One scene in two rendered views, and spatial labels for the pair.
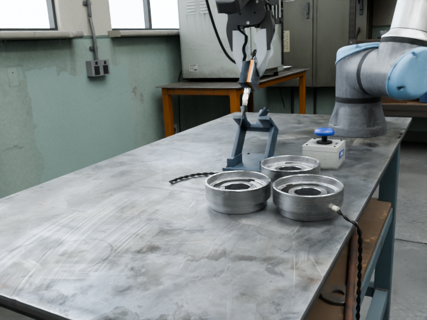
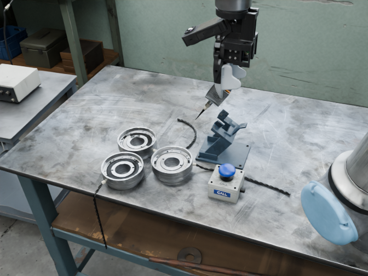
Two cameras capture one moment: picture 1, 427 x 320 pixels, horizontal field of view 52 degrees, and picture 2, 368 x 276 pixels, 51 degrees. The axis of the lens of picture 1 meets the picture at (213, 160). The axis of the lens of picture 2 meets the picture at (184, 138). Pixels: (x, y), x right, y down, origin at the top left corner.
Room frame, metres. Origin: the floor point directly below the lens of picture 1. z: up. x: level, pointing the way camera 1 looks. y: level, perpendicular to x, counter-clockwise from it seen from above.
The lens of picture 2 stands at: (0.70, -0.86, 1.48)
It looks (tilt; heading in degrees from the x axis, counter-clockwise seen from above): 38 degrees down; 84
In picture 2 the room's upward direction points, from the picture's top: 2 degrees counter-clockwise
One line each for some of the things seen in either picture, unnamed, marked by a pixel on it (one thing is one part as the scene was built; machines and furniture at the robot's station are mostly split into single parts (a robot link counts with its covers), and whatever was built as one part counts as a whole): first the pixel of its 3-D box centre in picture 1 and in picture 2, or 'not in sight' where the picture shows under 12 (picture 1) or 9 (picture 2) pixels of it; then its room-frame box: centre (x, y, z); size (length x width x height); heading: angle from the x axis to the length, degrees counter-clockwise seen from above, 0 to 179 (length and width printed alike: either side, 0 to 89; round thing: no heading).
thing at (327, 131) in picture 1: (324, 140); (226, 175); (0.87, -0.23, 0.85); 0.04 x 0.04 x 0.05
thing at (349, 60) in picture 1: (360, 69); not in sight; (1.16, -0.39, 0.97); 0.13 x 0.12 x 0.14; 21
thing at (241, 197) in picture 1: (237, 192); (137, 144); (0.67, -0.04, 0.82); 0.10 x 0.10 x 0.04
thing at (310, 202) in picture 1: (307, 197); (123, 171); (0.63, -0.14, 0.82); 0.10 x 0.10 x 0.04
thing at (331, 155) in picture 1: (325, 152); (228, 183); (0.88, -0.23, 0.82); 0.08 x 0.07 x 0.05; 151
